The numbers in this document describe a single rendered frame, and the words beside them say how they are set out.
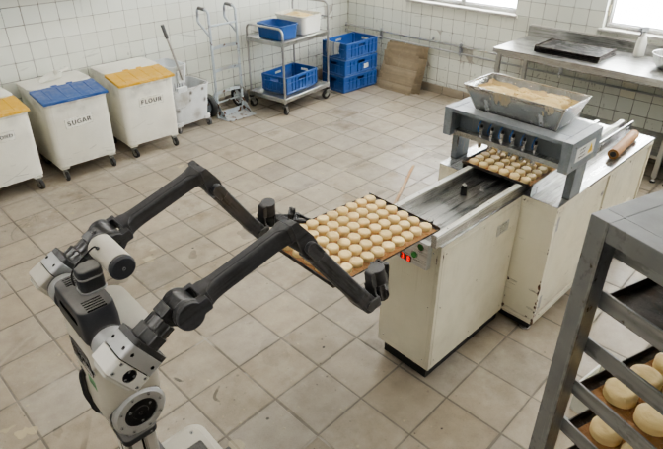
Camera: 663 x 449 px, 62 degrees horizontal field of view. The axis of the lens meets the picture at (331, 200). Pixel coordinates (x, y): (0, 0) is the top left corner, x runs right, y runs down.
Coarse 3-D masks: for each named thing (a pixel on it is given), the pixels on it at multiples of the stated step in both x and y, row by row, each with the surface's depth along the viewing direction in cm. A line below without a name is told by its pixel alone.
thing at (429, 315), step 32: (448, 192) 284; (480, 192) 284; (448, 224) 257; (480, 224) 260; (512, 224) 286; (448, 256) 248; (480, 256) 273; (416, 288) 262; (448, 288) 260; (480, 288) 287; (384, 320) 289; (416, 320) 270; (448, 320) 273; (480, 320) 303; (416, 352) 279; (448, 352) 288
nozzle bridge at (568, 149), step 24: (456, 120) 303; (480, 120) 296; (504, 120) 280; (576, 120) 280; (456, 144) 315; (504, 144) 286; (528, 144) 280; (552, 144) 270; (576, 144) 256; (576, 168) 267; (576, 192) 280
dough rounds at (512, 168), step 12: (480, 156) 304; (492, 156) 304; (504, 156) 305; (516, 156) 304; (492, 168) 291; (504, 168) 295; (516, 168) 294; (528, 168) 291; (540, 168) 291; (552, 168) 295; (516, 180) 283; (528, 180) 279
